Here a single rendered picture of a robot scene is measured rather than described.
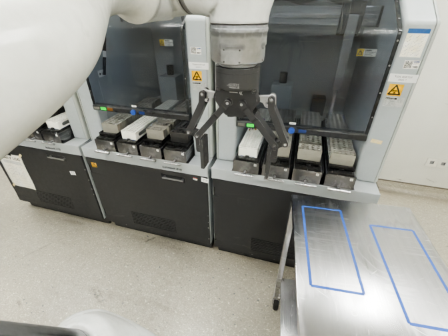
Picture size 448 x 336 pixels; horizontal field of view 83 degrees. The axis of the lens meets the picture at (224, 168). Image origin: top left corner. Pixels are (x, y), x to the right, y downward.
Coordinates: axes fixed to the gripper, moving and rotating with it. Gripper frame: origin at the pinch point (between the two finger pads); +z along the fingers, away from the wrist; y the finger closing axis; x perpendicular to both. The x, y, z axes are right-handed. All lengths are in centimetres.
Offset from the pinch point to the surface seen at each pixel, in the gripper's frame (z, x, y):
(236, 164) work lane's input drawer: 42, 66, -15
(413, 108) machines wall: 41, 186, 100
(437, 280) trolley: 38, 15, 57
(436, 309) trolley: 38, 5, 53
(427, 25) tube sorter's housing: -22, 75, 51
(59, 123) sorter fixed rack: 34, 70, -131
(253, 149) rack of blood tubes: 34, 70, -8
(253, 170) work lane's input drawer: 44, 66, -6
